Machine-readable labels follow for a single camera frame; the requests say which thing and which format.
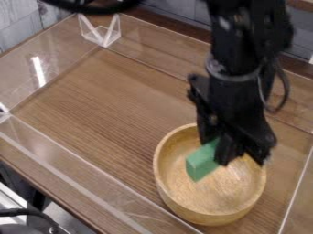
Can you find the green rectangular block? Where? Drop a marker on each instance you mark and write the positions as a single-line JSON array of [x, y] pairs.
[[201, 161]]

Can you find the black metal table frame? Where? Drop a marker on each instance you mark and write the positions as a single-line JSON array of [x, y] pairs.
[[22, 207]]

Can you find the clear acrylic corner bracket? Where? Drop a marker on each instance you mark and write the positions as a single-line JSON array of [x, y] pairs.
[[101, 35]]

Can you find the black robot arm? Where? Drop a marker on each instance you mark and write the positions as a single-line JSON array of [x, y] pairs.
[[251, 32]]

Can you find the brown wooden bowl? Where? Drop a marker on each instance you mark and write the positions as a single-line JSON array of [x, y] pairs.
[[219, 199]]

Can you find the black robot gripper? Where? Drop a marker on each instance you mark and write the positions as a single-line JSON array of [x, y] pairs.
[[231, 114]]

